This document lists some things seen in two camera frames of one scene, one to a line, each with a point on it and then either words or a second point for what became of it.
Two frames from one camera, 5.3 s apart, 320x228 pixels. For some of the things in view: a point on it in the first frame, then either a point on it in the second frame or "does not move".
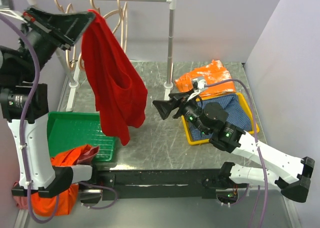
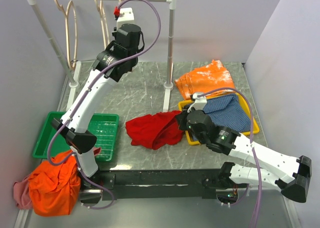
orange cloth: [46, 206] does not move
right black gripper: [165, 107] to [181, 118]
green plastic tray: [67, 131] does not move
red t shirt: [118, 84] to [155, 130]
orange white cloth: [214, 72] does not move
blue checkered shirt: [237, 114] does not move
